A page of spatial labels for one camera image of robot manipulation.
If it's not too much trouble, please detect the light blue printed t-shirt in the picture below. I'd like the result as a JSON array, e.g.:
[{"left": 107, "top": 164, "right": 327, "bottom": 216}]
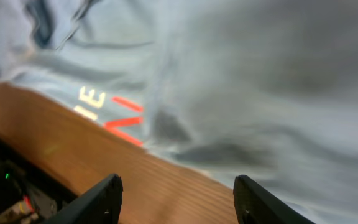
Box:
[{"left": 0, "top": 0, "right": 358, "bottom": 223}]

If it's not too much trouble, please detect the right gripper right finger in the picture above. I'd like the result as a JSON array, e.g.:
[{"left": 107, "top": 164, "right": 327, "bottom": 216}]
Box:
[{"left": 233, "top": 175, "right": 313, "bottom": 224}]

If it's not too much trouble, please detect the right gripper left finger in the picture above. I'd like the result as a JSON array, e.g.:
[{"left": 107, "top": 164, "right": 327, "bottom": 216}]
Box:
[{"left": 44, "top": 174, "right": 123, "bottom": 224}]

